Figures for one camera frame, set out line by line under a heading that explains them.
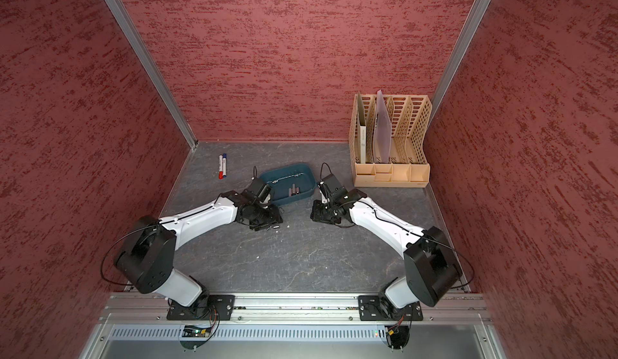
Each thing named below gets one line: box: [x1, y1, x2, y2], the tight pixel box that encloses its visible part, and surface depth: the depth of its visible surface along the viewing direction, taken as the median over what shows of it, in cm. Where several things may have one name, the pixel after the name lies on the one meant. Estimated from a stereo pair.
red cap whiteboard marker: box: [218, 154, 224, 181], surface depth 112 cm
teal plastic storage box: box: [259, 163, 318, 206], surface depth 108 cm
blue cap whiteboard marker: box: [222, 152, 227, 178], surface depth 112 cm
